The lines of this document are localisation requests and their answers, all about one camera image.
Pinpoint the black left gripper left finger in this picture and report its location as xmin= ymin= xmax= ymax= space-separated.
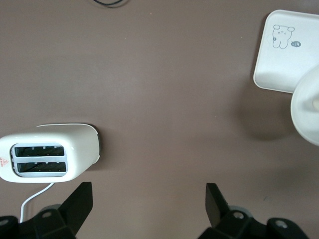
xmin=0 ymin=182 xmax=94 ymax=239

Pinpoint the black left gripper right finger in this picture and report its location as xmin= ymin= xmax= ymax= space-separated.
xmin=198 ymin=183 xmax=310 ymax=239

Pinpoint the round cream plate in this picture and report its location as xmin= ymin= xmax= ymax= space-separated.
xmin=290 ymin=65 xmax=319 ymax=147

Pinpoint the cream rabbit print tray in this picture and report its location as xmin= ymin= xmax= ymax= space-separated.
xmin=253 ymin=9 xmax=319 ymax=95

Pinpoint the white two-slot toaster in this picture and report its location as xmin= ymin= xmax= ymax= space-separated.
xmin=0 ymin=122 xmax=102 ymax=184

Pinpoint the brown table cloth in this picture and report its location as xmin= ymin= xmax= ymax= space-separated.
xmin=0 ymin=0 xmax=319 ymax=239

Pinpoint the white toaster power cable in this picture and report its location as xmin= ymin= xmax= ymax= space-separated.
xmin=20 ymin=182 xmax=56 ymax=224

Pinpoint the black looped cable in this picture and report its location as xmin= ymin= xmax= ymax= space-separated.
xmin=92 ymin=0 xmax=128 ymax=8

